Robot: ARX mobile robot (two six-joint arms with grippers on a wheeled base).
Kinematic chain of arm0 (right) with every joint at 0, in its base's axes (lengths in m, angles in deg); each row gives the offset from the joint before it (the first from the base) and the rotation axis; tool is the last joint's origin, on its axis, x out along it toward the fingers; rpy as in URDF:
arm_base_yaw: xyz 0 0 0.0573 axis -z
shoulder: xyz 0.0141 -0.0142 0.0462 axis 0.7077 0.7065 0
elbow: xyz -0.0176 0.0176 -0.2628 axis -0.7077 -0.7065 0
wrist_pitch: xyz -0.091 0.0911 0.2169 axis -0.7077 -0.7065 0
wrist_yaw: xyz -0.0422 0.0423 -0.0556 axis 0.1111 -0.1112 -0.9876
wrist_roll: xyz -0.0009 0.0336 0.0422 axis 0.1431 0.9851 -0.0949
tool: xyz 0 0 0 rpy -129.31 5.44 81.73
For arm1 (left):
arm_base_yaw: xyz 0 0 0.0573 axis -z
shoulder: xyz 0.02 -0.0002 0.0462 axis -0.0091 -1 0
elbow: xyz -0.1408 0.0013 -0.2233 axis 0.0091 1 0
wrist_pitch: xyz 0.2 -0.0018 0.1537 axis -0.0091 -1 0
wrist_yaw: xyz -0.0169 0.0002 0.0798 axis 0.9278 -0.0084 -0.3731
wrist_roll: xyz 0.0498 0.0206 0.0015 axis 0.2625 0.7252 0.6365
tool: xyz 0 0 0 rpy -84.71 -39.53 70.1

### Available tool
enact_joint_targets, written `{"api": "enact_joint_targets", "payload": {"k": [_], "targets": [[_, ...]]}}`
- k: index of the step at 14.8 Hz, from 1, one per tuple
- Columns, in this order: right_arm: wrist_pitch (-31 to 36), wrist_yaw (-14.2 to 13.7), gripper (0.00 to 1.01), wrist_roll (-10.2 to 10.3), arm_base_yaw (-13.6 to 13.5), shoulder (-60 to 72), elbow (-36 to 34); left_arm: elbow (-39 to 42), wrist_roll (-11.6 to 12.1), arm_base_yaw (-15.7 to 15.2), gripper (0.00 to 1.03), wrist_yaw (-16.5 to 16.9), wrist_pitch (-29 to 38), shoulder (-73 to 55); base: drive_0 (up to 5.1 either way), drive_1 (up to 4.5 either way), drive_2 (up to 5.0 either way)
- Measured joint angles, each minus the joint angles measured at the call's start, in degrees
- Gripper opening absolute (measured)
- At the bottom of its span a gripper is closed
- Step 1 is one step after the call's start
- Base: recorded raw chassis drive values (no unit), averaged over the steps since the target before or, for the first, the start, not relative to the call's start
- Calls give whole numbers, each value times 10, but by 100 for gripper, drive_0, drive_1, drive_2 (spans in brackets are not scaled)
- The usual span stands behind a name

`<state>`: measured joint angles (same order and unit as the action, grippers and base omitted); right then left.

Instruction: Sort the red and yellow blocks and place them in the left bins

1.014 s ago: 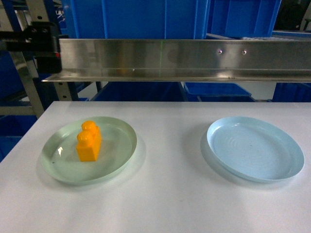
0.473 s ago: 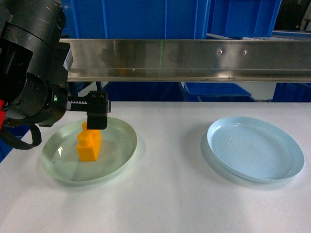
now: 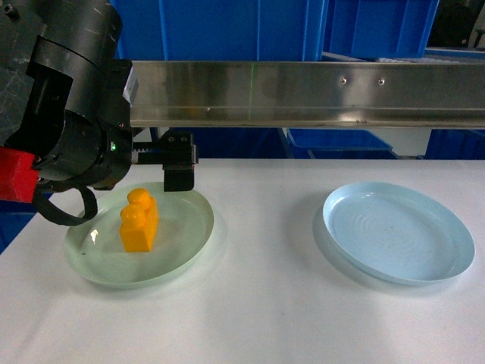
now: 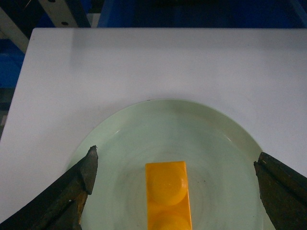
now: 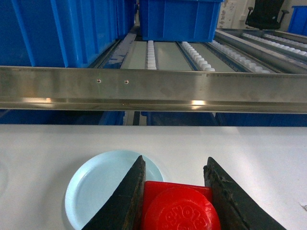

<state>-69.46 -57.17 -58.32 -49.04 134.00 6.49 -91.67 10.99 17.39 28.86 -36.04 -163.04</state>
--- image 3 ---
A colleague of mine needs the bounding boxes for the stainless steel shelf rail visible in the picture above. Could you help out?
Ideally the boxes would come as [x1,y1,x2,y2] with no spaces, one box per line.
[130,61,484,129]

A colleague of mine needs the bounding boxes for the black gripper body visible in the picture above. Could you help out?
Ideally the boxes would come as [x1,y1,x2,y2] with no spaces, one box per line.
[36,60,198,190]

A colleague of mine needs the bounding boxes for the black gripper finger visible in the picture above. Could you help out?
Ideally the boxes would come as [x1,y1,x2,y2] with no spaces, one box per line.
[163,164,195,192]

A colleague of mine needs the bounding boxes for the blue bin upper right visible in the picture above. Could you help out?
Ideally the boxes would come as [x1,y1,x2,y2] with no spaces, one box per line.
[323,1,439,59]

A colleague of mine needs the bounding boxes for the yellow two-stud toy block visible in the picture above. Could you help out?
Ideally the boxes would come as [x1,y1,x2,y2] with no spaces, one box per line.
[119,188,159,253]

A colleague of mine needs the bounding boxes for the pale green round plate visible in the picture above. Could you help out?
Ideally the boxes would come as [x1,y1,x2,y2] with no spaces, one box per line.
[64,182,214,289]

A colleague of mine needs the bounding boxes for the black cable loop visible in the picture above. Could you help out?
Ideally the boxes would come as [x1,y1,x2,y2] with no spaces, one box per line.
[33,185,99,227]

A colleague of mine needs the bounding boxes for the pale blue round plate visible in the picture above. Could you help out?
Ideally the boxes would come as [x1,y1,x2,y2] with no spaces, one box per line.
[321,182,475,285]

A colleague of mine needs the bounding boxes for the large blue plastic bin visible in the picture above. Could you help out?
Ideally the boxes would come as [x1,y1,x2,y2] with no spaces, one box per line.
[112,1,327,61]

